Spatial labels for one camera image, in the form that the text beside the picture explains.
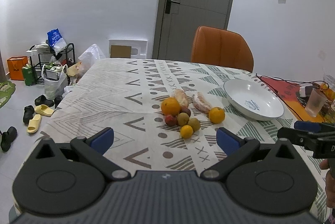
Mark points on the orange leather chair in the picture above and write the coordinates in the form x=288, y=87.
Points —
x=213, y=46

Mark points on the yellow slipper far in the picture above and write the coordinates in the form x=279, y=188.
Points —
x=44, y=110

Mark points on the white power adapter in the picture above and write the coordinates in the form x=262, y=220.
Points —
x=305, y=91

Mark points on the blue white bag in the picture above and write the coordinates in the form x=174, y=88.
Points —
x=56, y=41

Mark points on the white ceramic plate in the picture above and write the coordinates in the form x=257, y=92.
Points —
x=252, y=100

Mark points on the black slipper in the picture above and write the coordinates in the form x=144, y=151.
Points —
x=28, y=114
x=42, y=100

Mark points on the patterned tablecloth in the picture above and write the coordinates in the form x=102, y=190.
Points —
x=126, y=95

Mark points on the person's right hand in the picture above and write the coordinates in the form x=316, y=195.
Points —
x=329, y=187

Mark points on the white foam packaging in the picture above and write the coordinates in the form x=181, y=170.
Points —
x=128, y=48

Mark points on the orange paper bag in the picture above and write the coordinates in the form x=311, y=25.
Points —
x=15, y=65

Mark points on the red small fruit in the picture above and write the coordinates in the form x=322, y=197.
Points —
x=171, y=120

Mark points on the black shoe rack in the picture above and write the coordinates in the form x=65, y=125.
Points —
x=43, y=55

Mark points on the small orange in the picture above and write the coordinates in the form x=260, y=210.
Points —
x=186, y=131

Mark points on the frosted plastic cup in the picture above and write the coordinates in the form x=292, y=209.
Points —
x=316, y=101

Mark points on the large orange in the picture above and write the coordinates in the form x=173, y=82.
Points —
x=170, y=106

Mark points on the black shoe left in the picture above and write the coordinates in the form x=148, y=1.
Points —
x=7, y=138

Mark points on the yellow slipper near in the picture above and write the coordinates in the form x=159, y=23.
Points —
x=34, y=124

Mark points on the black door lock handle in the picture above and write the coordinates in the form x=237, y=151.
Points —
x=168, y=5

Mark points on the medium orange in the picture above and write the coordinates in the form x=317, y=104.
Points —
x=216, y=115

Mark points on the translucent plastic bag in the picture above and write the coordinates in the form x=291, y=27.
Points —
x=90, y=56

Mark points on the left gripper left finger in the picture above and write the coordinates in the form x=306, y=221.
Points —
x=91, y=150

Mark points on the white plastic bag with items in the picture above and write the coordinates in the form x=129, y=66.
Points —
x=55, y=88

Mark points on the yellow slipper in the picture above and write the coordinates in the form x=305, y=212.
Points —
x=34, y=124
x=44, y=110

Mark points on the green floor mat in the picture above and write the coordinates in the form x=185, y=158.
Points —
x=6, y=91

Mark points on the red orange mat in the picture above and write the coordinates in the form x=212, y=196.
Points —
x=288, y=92

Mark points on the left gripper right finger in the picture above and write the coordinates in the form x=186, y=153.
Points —
x=239, y=152

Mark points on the green-brown round fruit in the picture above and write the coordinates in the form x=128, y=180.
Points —
x=183, y=119

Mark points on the peeled pomelo segment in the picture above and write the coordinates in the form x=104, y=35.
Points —
x=201, y=103
x=181, y=97

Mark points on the black slipper far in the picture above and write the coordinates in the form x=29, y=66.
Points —
x=42, y=100

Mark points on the dark red fruit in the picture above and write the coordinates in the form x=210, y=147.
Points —
x=185, y=110

